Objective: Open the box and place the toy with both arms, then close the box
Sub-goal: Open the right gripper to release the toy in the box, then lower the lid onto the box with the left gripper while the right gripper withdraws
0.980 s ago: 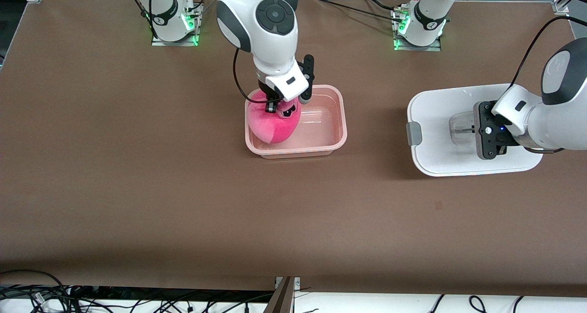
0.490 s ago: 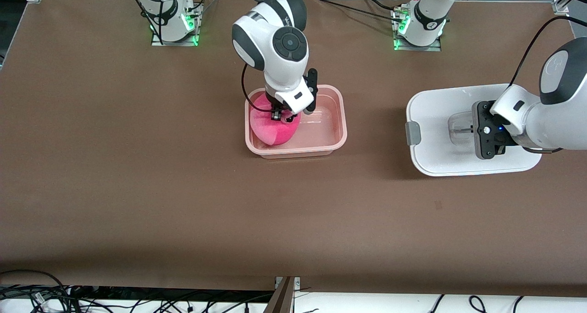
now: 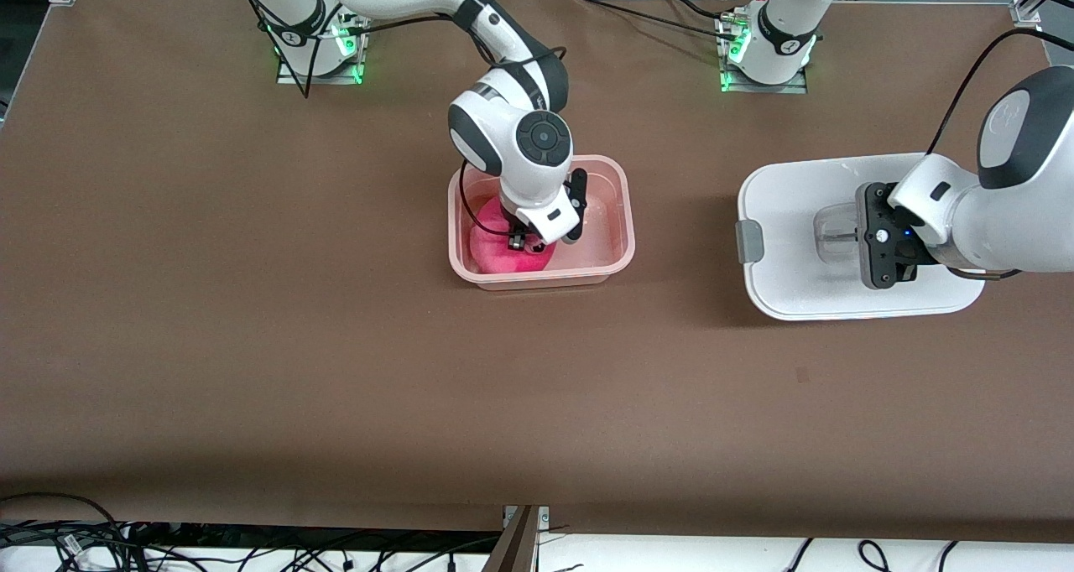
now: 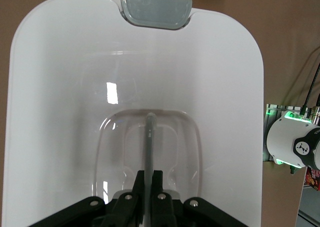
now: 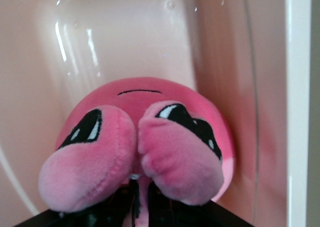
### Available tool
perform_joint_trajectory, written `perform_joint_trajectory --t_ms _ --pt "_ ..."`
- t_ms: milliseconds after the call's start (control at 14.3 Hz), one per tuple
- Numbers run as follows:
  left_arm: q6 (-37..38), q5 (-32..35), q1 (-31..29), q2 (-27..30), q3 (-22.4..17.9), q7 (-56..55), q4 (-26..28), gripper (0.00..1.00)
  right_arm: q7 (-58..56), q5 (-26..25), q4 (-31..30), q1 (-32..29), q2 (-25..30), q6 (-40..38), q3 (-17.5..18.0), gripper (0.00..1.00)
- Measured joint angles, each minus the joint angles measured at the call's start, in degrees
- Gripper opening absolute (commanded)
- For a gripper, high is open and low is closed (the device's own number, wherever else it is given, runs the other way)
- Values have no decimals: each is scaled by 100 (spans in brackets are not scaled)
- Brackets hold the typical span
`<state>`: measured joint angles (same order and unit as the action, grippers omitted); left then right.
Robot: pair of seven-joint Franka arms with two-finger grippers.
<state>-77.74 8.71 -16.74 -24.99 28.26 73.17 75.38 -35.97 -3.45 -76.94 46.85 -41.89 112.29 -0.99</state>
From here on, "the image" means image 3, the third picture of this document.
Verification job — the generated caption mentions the long black table cable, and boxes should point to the long black table cable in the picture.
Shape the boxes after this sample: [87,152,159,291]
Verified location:
[575,0,739,40]

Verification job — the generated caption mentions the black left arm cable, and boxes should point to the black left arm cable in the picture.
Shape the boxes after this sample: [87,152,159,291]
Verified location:
[925,27,1074,158]

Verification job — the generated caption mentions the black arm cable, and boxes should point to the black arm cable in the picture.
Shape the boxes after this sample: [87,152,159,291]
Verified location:
[925,27,1074,158]
[222,0,565,237]

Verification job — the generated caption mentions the pink translucent plastic box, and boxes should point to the pink translucent plastic box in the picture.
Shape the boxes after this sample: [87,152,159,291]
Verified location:
[447,154,636,292]

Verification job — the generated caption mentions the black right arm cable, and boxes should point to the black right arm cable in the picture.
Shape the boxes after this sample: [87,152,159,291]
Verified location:
[222,0,565,237]

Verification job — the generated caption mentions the white box lid grey clips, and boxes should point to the white box lid grey clips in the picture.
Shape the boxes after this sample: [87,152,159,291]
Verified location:
[736,153,987,321]

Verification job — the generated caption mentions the pink plush toy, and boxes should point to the pink plush toy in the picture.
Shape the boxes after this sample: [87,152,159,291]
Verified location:
[468,199,559,275]

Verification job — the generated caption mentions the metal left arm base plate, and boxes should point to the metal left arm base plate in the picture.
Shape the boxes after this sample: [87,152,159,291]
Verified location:
[720,14,808,95]

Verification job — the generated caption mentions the brown paper table cover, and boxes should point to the brown paper table cover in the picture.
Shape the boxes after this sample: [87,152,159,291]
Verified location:
[0,0,1074,543]

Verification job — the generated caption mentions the black looped floor cable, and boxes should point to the black looped floor cable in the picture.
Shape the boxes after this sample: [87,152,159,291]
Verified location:
[0,492,127,572]

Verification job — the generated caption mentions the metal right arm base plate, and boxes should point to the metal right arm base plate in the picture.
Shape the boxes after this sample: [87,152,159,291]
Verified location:
[277,2,368,85]

